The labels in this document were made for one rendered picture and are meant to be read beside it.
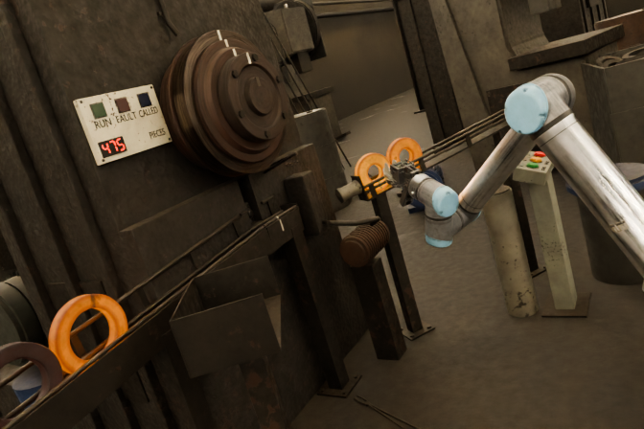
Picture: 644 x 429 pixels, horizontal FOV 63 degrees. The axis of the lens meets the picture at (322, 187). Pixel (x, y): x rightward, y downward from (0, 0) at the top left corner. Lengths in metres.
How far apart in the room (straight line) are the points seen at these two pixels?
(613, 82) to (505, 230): 1.42
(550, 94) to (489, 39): 2.73
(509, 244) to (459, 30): 2.41
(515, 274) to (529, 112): 0.94
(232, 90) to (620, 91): 2.29
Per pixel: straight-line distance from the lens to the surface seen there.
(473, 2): 4.17
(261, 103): 1.67
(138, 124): 1.62
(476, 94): 4.22
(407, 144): 2.15
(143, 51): 1.74
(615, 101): 3.31
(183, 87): 1.59
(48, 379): 1.33
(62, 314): 1.32
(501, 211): 2.10
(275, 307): 1.35
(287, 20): 9.67
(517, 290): 2.22
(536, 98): 1.38
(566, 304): 2.27
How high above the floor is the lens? 1.10
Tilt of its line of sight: 11 degrees down
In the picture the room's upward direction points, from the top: 17 degrees counter-clockwise
